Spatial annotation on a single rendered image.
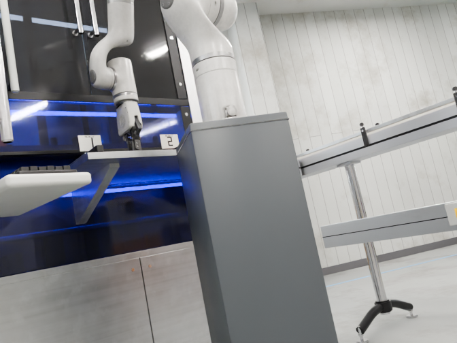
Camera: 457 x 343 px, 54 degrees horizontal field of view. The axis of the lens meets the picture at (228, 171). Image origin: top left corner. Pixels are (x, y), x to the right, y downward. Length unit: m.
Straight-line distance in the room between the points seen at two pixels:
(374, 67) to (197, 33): 4.81
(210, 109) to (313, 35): 4.60
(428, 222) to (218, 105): 1.28
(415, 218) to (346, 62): 3.78
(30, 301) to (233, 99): 0.90
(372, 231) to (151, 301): 1.14
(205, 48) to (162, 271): 0.90
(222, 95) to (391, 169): 4.57
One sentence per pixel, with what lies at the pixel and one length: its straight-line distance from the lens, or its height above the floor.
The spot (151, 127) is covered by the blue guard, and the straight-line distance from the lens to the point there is 1.85.
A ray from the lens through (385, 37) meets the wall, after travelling 6.20.
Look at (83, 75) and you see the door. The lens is 1.82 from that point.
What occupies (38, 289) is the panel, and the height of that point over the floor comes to 0.54.
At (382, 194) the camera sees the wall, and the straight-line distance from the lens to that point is 5.48.
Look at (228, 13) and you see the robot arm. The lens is 1.31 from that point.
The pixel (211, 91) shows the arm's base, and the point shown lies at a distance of 1.17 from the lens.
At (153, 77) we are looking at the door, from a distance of 1.96.
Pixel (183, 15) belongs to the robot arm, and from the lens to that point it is 1.23.
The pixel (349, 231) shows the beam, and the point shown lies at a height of 0.50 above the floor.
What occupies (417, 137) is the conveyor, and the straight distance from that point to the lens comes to 2.12.
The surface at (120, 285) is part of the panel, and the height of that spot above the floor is 0.50.
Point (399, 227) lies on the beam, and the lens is 2.23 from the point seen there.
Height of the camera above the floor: 0.58
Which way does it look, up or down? 8 degrees up
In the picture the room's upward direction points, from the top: 11 degrees counter-clockwise
